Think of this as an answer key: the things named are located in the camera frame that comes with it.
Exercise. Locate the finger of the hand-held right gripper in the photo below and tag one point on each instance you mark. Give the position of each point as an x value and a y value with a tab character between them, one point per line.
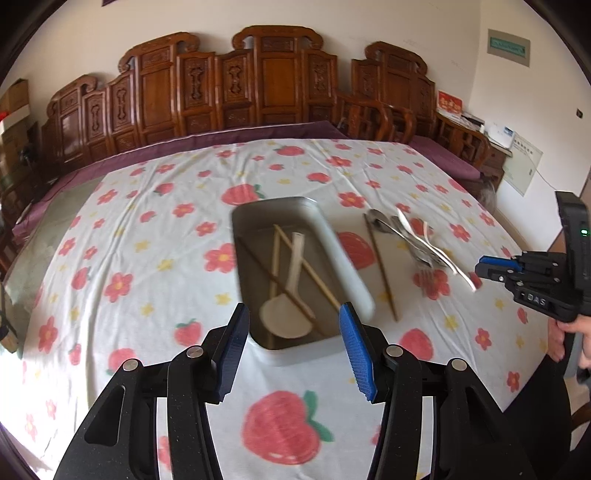
498	276
498	263

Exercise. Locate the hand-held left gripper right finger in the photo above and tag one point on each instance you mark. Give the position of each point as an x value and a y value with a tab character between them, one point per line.
358	355

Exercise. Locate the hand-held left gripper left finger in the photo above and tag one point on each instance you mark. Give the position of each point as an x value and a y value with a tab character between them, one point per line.
231	355

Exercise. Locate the cream soup spoon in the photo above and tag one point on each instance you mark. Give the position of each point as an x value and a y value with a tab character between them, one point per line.
284	318

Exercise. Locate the metal fork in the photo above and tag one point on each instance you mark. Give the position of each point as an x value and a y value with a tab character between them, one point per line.
427	272
430	237

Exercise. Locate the dark wooden chopstick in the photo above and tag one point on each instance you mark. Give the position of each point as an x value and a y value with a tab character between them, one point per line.
381	267
258	265

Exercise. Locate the metal spoon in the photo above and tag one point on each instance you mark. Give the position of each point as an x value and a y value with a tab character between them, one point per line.
378	218

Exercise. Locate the rectangular metal tray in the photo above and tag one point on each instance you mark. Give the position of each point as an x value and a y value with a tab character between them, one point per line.
256	226

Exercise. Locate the person's right hand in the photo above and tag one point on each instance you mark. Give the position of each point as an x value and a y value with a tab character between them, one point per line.
584	325

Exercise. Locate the grey fluffy duster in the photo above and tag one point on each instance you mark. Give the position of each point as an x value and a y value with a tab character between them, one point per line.
489	194

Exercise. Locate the white electric panel door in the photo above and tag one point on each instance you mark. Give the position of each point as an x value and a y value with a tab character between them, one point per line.
521	164

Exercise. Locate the wooden side table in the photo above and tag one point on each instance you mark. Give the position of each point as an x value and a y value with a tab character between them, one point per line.
494	159

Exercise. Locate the strawberry flower print tablecloth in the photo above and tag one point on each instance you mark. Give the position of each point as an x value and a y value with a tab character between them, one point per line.
161	258

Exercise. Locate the purple armchair seat cushion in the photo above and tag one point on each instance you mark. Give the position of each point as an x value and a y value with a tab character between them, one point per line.
443	154

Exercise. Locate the white desk device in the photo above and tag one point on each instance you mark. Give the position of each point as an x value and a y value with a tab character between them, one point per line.
501	134

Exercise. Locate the stack of papers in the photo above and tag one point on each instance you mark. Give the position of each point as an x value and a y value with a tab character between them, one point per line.
473	121

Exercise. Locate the red card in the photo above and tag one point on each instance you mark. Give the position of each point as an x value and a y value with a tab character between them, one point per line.
449	102

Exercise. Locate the carved wooden armchair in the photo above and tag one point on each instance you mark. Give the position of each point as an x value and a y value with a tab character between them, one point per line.
397	78

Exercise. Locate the wooden block with black band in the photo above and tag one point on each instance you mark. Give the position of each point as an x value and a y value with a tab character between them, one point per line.
7	339

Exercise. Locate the carved wooden long sofa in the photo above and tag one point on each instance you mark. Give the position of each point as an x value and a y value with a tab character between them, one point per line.
194	92

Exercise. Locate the stacked cardboard boxes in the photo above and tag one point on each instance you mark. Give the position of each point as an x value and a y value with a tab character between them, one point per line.
14	138

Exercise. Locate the brown cardboard box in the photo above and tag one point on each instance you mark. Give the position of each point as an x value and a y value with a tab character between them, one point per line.
16	97

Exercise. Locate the green wall panel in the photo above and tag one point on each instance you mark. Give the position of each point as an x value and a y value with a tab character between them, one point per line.
508	44

